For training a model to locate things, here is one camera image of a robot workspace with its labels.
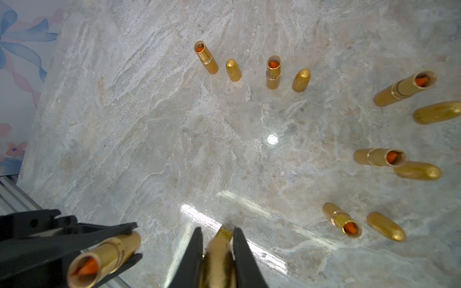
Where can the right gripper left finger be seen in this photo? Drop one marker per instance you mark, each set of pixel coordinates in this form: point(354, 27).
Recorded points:
point(188, 272)

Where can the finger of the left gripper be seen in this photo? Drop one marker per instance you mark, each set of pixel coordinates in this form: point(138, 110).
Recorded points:
point(72, 241)
point(110, 266)

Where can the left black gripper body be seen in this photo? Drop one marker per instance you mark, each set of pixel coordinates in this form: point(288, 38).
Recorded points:
point(48, 223)

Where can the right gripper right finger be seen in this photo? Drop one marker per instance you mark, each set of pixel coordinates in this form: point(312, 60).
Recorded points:
point(248, 273)

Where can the gold lipstick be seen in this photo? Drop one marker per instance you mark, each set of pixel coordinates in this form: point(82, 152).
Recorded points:
point(406, 88)
point(342, 220)
point(380, 157)
point(206, 57)
point(90, 268)
point(274, 72)

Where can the aluminium front rail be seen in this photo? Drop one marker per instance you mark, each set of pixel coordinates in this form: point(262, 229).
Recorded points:
point(13, 199)

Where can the gold lipstick cap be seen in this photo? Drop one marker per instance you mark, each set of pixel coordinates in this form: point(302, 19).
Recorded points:
point(386, 227)
point(218, 265)
point(233, 70)
point(437, 112)
point(301, 80)
point(419, 171)

